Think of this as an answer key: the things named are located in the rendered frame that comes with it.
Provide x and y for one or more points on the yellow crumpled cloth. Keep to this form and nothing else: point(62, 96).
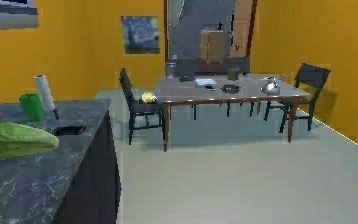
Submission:
point(149, 97)

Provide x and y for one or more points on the black flat remote control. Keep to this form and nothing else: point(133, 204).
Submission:
point(186, 79)

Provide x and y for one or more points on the small black card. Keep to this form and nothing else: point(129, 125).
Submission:
point(209, 87)

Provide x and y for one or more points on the white open book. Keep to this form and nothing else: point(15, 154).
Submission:
point(205, 82)

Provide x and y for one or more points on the grey glass jar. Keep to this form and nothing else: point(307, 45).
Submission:
point(171, 70)

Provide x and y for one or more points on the black dining chair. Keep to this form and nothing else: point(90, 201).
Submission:
point(137, 103)
point(303, 90)

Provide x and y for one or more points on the grey wooden dining table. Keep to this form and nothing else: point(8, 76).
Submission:
point(220, 93)

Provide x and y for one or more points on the black round dish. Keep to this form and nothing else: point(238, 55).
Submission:
point(230, 88)

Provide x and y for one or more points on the dark pot with plant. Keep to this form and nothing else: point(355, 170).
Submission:
point(233, 72)

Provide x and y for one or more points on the brown cardboard box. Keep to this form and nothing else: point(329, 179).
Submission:
point(213, 46)

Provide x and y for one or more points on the blue night sky painting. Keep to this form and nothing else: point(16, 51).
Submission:
point(140, 34)

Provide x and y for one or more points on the silver kettle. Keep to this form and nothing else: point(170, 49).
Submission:
point(270, 88)

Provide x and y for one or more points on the black phone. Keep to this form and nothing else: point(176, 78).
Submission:
point(69, 130)

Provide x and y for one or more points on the white paper towel roll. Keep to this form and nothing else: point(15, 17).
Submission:
point(45, 93)

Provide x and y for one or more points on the green cup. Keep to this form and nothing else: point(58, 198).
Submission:
point(31, 107)

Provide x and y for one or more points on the dark marble kitchen counter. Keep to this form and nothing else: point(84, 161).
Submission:
point(37, 173)

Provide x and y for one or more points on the green lettuce head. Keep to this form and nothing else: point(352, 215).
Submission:
point(17, 138)

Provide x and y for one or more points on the grey framed window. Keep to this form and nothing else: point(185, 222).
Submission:
point(10, 15)

